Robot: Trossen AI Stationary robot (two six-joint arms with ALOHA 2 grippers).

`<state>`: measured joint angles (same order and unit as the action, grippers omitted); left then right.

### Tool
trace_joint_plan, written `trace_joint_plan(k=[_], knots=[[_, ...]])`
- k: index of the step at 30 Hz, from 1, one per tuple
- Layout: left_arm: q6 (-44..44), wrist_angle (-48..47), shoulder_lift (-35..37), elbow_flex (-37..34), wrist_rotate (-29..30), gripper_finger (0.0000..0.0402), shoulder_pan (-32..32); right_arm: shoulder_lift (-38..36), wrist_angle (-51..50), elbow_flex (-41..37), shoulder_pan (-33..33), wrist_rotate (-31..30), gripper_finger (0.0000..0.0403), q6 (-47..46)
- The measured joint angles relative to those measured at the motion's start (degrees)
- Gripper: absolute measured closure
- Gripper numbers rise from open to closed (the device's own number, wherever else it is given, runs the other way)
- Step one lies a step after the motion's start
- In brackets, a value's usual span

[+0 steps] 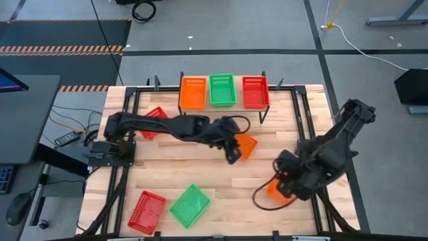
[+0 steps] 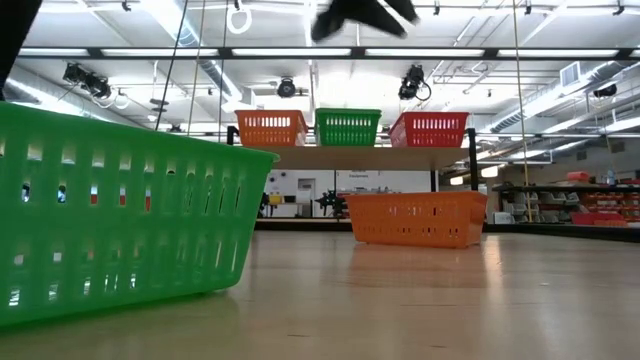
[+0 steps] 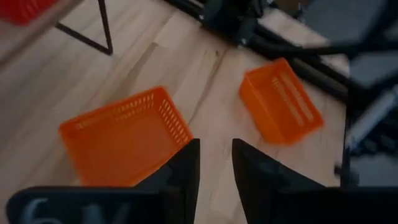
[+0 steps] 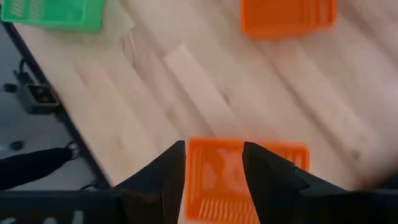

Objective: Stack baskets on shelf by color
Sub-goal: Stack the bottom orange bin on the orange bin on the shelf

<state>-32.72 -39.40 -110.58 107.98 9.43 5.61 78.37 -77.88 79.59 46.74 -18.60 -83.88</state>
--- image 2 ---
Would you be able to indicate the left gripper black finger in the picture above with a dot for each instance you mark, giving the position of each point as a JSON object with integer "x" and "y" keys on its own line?
{"x": 385, "y": 20}
{"x": 327, "y": 25}

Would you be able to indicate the orange plastic basket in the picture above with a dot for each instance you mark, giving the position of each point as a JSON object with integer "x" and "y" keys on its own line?
{"x": 270, "y": 113}
{"x": 272, "y": 132}
{"x": 415, "y": 220}

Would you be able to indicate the red plastic basket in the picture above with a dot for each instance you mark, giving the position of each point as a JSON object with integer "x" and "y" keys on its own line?
{"x": 148, "y": 200}
{"x": 428, "y": 130}

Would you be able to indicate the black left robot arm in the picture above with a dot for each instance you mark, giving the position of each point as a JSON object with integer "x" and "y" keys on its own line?
{"x": 12, "y": 30}

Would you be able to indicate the wooden shelf with black legs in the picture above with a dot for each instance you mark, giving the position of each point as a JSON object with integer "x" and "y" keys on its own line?
{"x": 365, "y": 157}

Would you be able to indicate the black ceiling spotlight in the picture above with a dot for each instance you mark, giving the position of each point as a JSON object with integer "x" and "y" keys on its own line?
{"x": 605, "y": 90}
{"x": 411, "y": 80}
{"x": 286, "y": 88}
{"x": 87, "y": 80}

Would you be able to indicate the small yellow box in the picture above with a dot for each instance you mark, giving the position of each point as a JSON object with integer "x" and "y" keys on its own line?
{"x": 275, "y": 199}

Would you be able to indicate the white ceiling vent box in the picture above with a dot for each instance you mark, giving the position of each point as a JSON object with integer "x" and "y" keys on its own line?
{"x": 570, "y": 74}

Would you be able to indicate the storage shelving with bins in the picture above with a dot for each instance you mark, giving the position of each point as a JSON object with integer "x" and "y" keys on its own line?
{"x": 565, "y": 200}

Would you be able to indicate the black overhead frame bar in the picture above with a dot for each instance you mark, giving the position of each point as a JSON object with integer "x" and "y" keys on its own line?
{"x": 225, "y": 52}

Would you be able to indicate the silver air duct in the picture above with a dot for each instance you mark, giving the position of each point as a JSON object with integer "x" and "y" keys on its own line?
{"x": 180, "y": 27}

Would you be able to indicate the black metal table frame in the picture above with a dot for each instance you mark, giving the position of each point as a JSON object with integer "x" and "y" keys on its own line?
{"x": 575, "y": 231}

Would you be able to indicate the large grey duct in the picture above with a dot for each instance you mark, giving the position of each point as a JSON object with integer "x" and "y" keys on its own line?
{"x": 40, "y": 87}

